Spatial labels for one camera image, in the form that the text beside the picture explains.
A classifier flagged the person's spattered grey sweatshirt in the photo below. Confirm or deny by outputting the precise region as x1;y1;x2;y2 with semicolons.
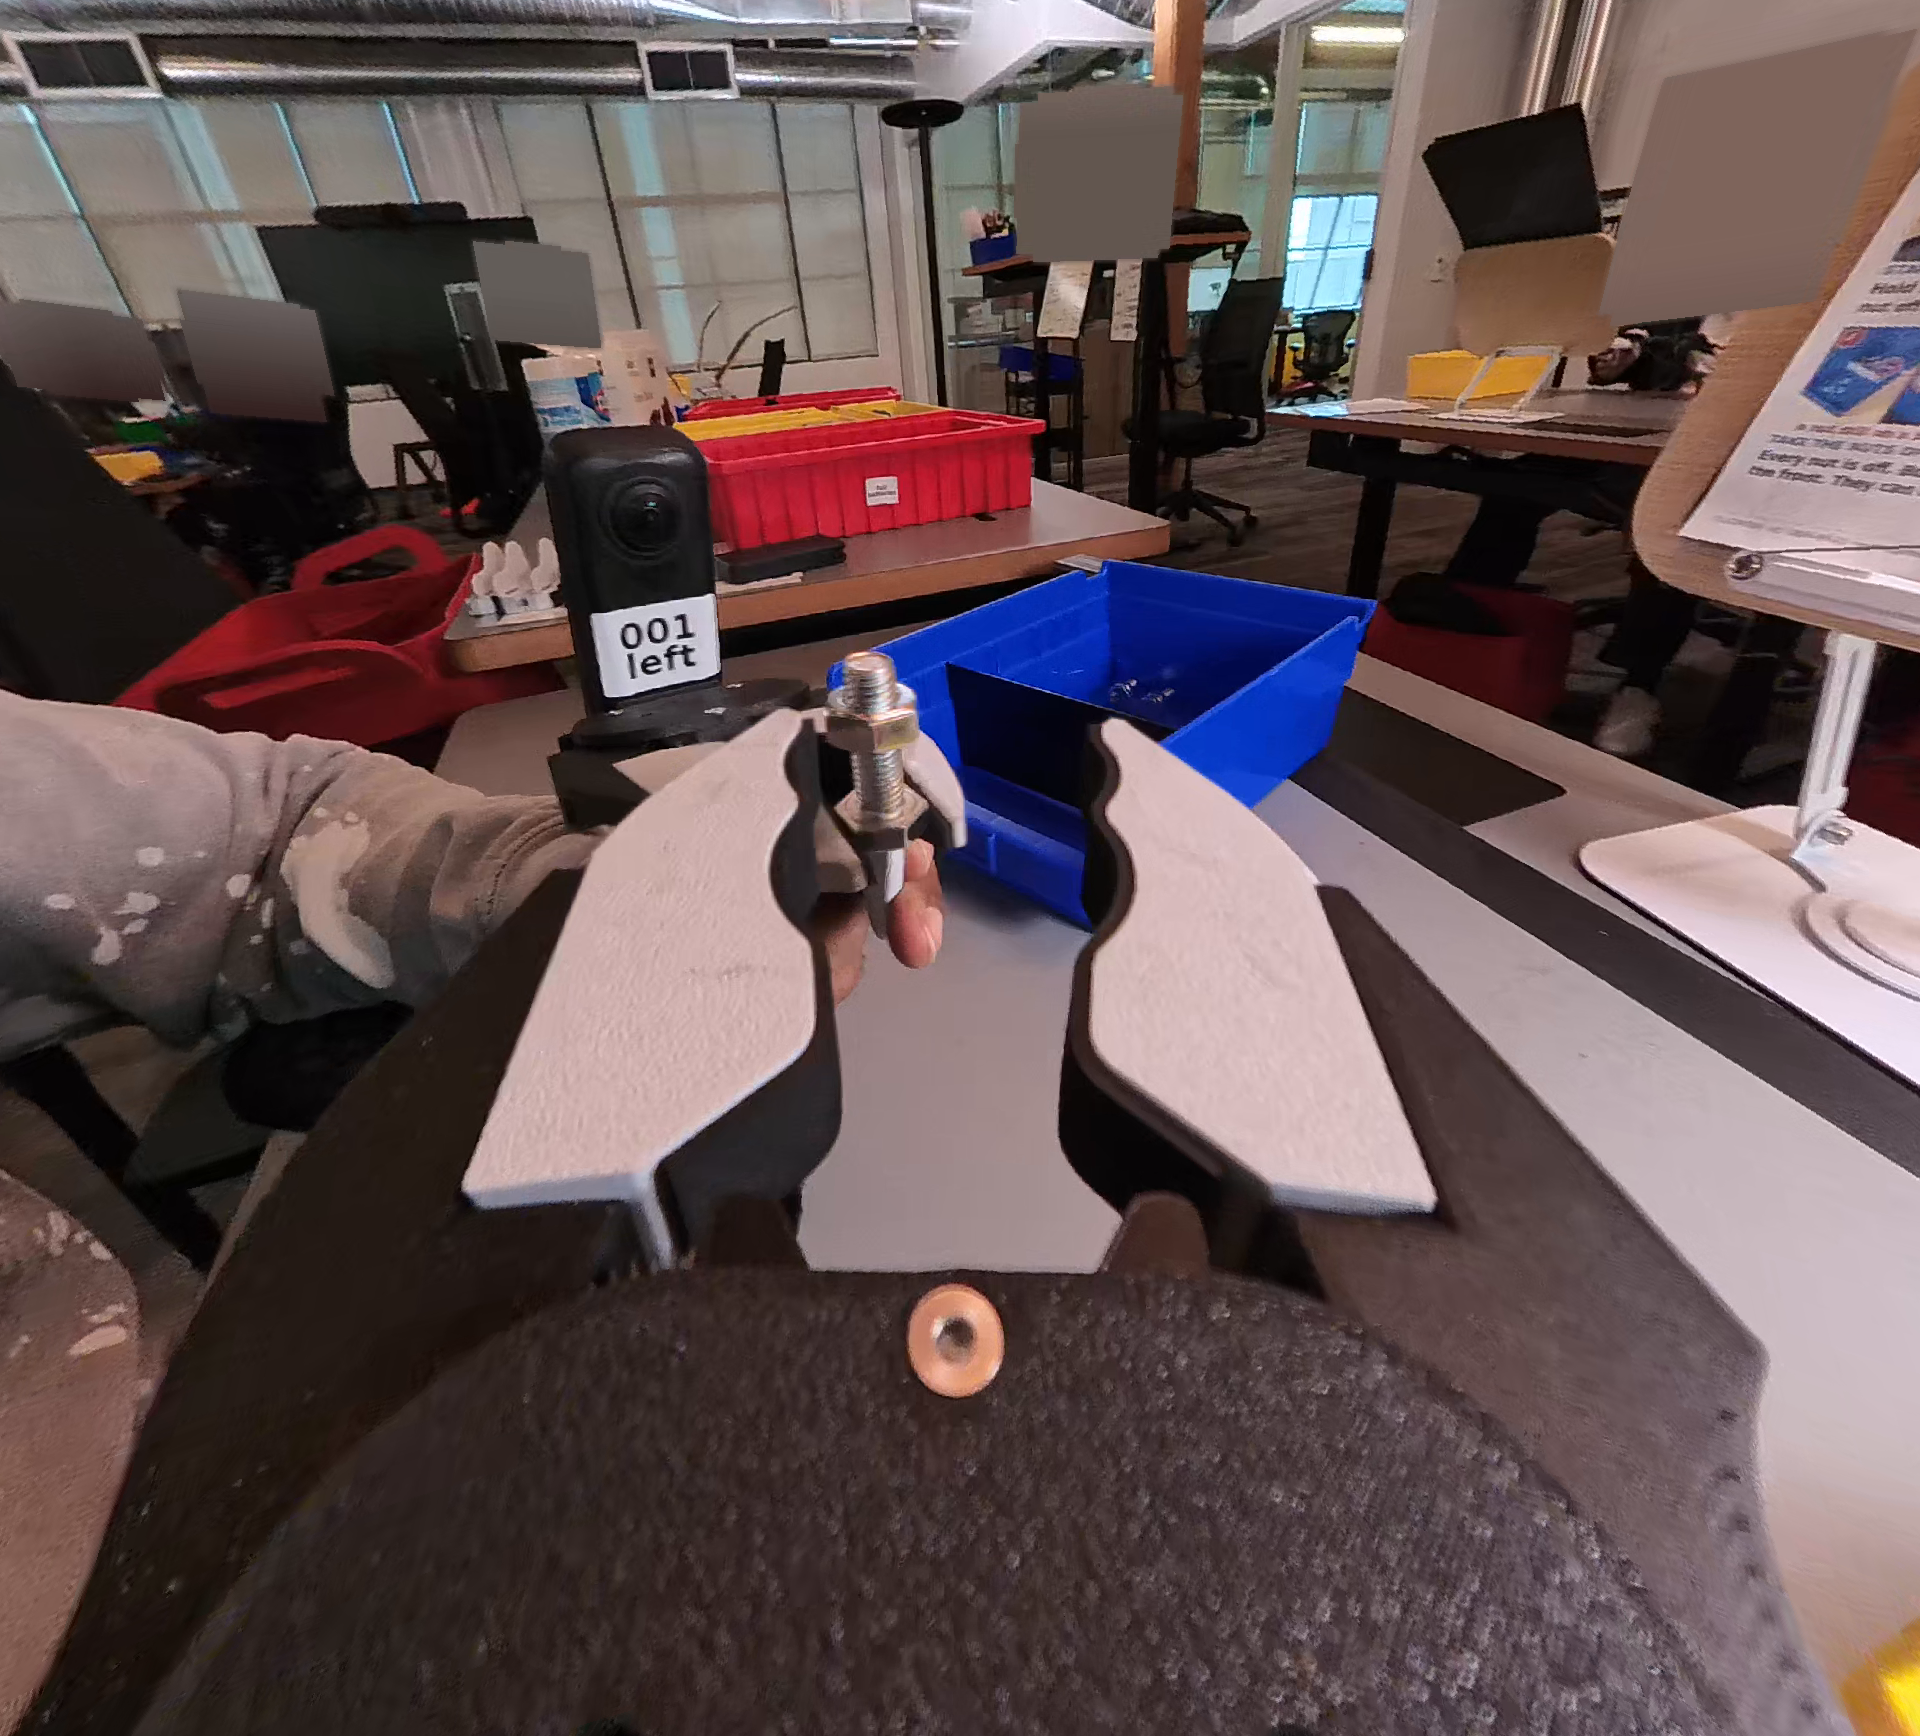
0;1169;151;1680

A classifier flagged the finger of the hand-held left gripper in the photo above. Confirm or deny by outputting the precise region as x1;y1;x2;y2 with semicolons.
866;725;975;935
611;736;873;897

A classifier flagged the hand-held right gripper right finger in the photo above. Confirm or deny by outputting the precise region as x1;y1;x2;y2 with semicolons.
1058;715;1440;1221

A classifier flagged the small wooden board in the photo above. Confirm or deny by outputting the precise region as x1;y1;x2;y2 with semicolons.
1451;235;1616;360

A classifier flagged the large dark panel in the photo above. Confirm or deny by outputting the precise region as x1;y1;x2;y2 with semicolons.
0;373;247;702

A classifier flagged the steel hex nut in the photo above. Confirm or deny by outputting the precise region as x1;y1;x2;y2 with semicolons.
819;686;920;759

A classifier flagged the flat yellow tray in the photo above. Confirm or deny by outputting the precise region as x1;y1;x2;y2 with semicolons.
677;404;900;443

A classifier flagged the small yellow bin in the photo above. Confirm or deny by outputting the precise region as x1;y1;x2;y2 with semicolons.
1409;344;1553;404

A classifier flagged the person's left hand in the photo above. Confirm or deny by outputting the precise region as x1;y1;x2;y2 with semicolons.
819;850;950;1006

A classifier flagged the printed instruction sheet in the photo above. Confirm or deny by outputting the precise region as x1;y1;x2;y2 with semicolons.
1678;235;1920;558

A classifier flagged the steel hex bolt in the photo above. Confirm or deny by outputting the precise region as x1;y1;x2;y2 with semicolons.
829;654;927;856

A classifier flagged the yellow plastic bin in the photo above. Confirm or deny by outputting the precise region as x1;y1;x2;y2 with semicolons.
1833;1615;1920;1736

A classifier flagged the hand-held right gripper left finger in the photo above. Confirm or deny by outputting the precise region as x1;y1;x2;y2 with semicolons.
460;705;843;1264

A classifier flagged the red plastic basket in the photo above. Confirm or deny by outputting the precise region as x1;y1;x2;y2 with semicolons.
116;524;543;733

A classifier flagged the black office chair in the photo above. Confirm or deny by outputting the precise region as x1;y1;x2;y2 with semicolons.
1122;272;1289;545

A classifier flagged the brown office desk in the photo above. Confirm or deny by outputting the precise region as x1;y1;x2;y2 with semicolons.
1266;395;1690;600

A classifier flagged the red plastic bin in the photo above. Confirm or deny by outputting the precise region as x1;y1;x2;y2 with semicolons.
677;391;1050;553

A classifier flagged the small white stand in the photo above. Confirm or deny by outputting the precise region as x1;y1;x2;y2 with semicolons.
1440;342;1559;420

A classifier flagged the white carton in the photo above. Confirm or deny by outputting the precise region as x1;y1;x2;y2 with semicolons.
599;330;677;426

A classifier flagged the black panel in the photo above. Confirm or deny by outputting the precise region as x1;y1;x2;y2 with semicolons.
1421;103;1608;252

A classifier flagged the black monitor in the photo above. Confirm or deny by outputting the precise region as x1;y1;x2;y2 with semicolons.
259;204;547;537

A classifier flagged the blue plastic bin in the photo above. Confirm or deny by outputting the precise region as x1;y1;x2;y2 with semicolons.
829;558;1378;933

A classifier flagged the person's left forearm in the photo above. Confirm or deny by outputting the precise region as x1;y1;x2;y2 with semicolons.
0;686;599;1055

